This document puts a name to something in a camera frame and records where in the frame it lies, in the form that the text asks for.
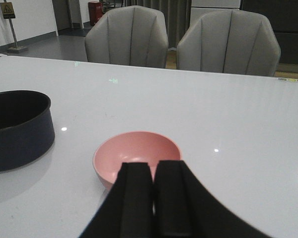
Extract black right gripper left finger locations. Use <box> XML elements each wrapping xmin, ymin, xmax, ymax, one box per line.
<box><xmin>80</xmin><ymin>162</ymin><xmax>153</xmax><ymax>238</ymax></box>

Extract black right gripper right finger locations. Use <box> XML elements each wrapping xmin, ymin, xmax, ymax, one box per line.
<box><xmin>154</xmin><ymin>160</ymin><xmax>267</xmax><ymax>238</ymax></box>

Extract pink bowl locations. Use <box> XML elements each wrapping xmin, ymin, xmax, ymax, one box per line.
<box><xmin>92</xmin><ymin>131</ymin><xmax>182</xmax><ymax>190</ymax></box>

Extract dark blue saucepan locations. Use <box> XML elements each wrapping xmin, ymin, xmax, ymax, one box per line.
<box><xmin>0</xmin><ymin>90</ymin><xmax>55</xmax><ymax>172</ymax></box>

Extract left grey upholstered chair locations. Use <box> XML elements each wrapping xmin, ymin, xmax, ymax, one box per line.
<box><xmin>84</xmin><ymin>5</ymin><xmax>168</xmax><ymax>68</ymax></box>

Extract grey upholstered chair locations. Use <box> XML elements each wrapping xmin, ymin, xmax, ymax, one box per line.
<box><xmin>177</xmin><ymin>9</ymin><xmax>281</xmax><ymax>76</ymax></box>
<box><xmin>84</xmin><ymin>5</ymin><xmax>168</xmax><ymax>68</ymax></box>

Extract right grey upholstered chair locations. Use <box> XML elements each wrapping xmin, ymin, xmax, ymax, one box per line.
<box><xmin>177</xmin><ymin>9</ymin><xmax>281</xmax><ymax>76</ymax></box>

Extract white drawer cabinet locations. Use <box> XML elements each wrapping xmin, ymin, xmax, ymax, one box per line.
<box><xmin>190</xmin><ymin>0</ymin><xmax>241</xmax><ymax>25</ymax></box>

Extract red fire extinguisher box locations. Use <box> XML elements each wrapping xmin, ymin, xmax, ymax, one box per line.
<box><xmin>88</xmin><ymin>1</ymin><xmax>103</xmax><ymax>26</ymax></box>

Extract dark sideboard counter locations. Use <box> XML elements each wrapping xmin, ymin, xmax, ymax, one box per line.
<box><xmin>241</xmin><ymin>0</ymin><xmax>298</xmax><ymax>64</ymax></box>

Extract yellow caution sign stand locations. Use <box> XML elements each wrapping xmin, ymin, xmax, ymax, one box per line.
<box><xmin>0</xmin><ymin>0</ymin><xmax>28</xmax><ymax>54</ymax></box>

